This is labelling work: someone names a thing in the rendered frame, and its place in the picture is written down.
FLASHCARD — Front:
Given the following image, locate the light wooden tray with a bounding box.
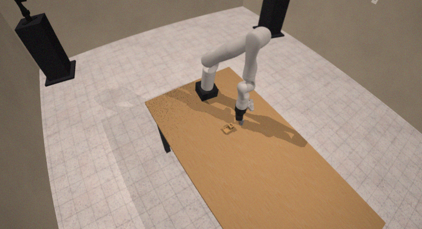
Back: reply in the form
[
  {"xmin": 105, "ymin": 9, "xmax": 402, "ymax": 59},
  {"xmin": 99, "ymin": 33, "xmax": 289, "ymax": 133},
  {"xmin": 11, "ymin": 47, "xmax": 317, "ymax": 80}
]
[{"xmin": 222, "ymin": 126, "xmax": 235, "ymax": 134}]

